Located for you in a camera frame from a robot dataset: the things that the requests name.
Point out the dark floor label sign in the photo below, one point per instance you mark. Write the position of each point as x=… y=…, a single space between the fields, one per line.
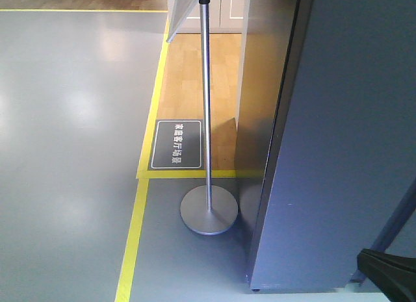
x=177 y=145

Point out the silver sign stand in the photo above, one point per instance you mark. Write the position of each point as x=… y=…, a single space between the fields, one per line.
x=208 y=210

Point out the dark grey refrigerator body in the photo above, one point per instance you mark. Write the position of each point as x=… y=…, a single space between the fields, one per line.
x=331 y=128

